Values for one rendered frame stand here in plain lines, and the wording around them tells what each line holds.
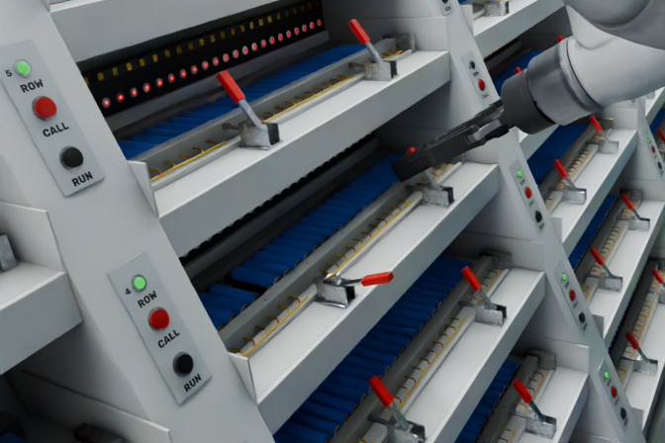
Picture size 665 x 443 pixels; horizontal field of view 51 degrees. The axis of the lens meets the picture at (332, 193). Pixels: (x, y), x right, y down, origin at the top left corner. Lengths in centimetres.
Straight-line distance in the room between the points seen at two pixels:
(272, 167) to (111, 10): 22
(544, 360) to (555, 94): 54
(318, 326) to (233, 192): 17
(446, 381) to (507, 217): 32
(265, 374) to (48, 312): 23
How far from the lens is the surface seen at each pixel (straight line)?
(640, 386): 152
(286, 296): 78
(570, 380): 123
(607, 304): 142
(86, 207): 58
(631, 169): 183
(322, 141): 80
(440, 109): 112
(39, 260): 59
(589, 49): 81
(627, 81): 80
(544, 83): 83
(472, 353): 98
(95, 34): 66
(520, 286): 113
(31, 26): 62
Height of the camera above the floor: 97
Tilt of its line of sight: 9 degrees down
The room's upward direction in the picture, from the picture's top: 26 degrees counter-clockwise
